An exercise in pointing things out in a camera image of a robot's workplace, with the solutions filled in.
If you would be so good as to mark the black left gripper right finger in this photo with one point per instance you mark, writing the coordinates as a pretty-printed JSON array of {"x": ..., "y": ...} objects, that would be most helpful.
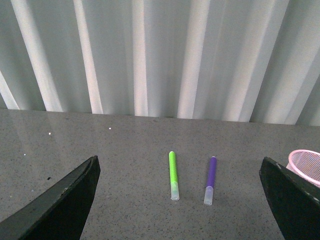
[{"x": 293, "y": 201}]

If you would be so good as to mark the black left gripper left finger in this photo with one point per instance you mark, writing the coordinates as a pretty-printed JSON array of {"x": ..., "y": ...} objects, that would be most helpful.
[{"x": 61, "y": 212}]

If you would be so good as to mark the purple pen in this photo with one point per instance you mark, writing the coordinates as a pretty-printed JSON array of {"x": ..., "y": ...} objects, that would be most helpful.
[{"x": 209, "y": 190}]

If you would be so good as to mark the pink mesh cup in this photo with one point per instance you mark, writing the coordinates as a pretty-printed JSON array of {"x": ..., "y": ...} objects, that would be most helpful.
[{"x": 306, "y": 164}]

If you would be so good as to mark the green pen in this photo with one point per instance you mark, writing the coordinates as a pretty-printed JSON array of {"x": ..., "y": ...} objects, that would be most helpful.
[{"x": 174, "y": 186}]

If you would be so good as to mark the white pleated curtain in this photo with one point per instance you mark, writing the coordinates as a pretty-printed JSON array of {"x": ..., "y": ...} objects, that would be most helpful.
[{"x": 231, "y": 60}]

